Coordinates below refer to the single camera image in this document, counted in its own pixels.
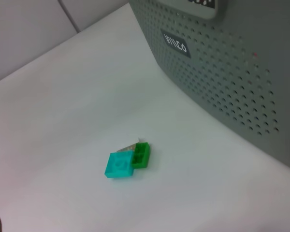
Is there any teal plate brick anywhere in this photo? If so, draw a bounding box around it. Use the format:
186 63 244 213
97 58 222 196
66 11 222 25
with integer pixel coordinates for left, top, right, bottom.
103 149 135 180

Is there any green brick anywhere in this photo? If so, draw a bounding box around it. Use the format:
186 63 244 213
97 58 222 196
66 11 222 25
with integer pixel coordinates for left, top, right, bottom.
131 142 152 169

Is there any grey perforated storage bin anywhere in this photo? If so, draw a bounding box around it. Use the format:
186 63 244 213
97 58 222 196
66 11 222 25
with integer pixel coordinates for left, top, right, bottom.
128 0 290 174

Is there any narrow white brick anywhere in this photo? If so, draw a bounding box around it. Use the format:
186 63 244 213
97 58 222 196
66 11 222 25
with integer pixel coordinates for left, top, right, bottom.
116 137 145 152

